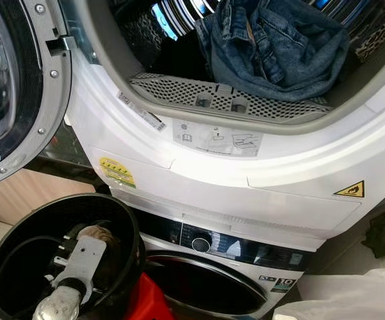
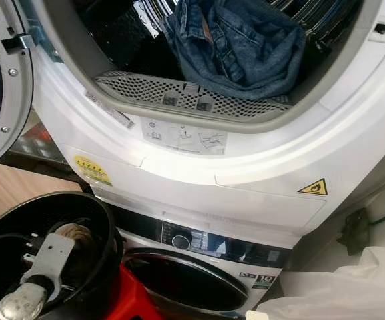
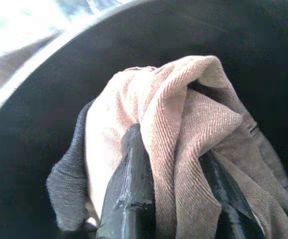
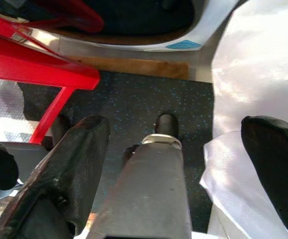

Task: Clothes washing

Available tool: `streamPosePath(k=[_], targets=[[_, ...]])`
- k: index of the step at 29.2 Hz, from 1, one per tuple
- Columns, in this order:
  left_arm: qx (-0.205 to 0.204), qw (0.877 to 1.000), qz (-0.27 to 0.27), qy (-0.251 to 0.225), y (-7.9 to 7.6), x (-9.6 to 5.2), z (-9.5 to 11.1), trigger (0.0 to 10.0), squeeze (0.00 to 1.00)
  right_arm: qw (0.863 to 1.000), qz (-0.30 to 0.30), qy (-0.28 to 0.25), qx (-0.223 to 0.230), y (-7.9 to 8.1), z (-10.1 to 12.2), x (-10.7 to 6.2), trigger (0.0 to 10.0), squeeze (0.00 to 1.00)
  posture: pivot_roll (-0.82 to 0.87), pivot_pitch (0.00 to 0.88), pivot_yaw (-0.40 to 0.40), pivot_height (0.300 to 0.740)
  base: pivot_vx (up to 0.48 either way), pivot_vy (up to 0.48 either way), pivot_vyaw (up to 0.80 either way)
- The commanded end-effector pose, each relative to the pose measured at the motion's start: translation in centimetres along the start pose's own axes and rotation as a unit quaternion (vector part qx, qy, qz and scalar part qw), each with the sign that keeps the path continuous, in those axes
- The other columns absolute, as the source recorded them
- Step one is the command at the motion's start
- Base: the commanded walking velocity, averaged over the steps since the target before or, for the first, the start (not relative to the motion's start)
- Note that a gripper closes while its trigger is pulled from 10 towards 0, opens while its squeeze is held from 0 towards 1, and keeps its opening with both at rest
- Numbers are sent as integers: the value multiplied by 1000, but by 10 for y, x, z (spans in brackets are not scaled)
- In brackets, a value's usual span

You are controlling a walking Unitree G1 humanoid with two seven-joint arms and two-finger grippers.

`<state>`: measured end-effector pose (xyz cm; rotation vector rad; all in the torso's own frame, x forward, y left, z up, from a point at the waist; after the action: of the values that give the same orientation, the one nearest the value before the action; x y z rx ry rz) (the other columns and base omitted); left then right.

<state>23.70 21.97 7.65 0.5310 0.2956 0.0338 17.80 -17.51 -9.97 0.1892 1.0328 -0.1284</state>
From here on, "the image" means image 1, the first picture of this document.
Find white washing machine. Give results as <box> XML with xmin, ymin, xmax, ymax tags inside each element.
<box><xmin>123</xmin><ymin>207</ymin><xmax>313</xmax><ymax>320</ymax></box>

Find black round laundry bucket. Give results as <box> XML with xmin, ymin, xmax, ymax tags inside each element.
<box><xmin>0</xmin><ymin>193</ymin><xmax>147</xmax><ymax>320</ymax></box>

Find wooden cabinet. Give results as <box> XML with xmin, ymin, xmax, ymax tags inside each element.
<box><xmin>0</xmin><ymin>168</ymin><xmax>97</xmax><ymax>227</ymax></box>

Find yellow round sticker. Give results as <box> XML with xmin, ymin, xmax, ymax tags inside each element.
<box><xmin>98</xmin><ymin>156</ymin><xmax>137</xmax><ymax>189</ymax></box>

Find red plastic stool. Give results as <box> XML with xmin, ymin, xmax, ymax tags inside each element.
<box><xmin>125</xmin><ymin>272</ymin><xmax>177</xmax><ymax>320</ymax></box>

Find yellow triangle warning sticker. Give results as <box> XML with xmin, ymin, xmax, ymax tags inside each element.
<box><xmin>334</xmin><ymin>180</ymin><xmax>366</xmax><ymax>199</ymax></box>

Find white plastic bag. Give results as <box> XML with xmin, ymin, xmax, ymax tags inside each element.
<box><xmin>272</xmin><ymin>250</ymin><xmax>385</xmax><ymax>320</ymax></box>

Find round washer control knob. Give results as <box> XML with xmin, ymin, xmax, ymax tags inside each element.
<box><xmin>191</xmin><ymin>235</ymin><xmax>212</xmax><ymax>254</ymax></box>

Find white barcode label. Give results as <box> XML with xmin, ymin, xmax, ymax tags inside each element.
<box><xmin>116</xmin><ymin>91</ymin><xmax>167</xmax><ymax>131</ymax></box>

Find dark round washer door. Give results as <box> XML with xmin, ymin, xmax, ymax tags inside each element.
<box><xmin>143</xmin><ymin>252</ymin><xmax>270</xmax><ymax>317</ymax></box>

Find round glass dryer door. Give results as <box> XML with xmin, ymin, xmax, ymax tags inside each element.
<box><xmin>0</xmin><ymin>0</ymin><xmax>73</xmax><ymax>191</ymax></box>

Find white instruction sticker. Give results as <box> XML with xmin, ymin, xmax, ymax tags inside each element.
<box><xmin>173</xmin><ymin>119</ymin><xmax>264</xmax><ymax>158</ymax></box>

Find grey perforated lint filter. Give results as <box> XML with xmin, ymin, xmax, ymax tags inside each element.
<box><xmin>129</xmin><ymin>72</ymin><xmax>333</xmax><ymax>124</ymax></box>

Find white tumble dryer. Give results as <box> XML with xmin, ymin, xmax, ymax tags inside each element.
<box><xmin>59</xmin><ymin>0</ymin><xmax>385</xmax><ymax>251</ymax></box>

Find blue denim jeans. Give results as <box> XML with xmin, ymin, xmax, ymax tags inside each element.
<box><xmin>194</xmin><ymin>0</ymin><xmax>350</xmax><ymax>102</ymax></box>

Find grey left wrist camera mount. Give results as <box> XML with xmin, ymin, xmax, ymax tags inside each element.
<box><xmin>51</xmin><ymin>235</ymin><xmax>108</xmax><ymax>304</ymax></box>

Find black wall socket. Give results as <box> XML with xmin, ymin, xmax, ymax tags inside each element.
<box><xmin>362</xmin><ymin>210</ymin><xmax>385</xmax><ymax>259</ymax></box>

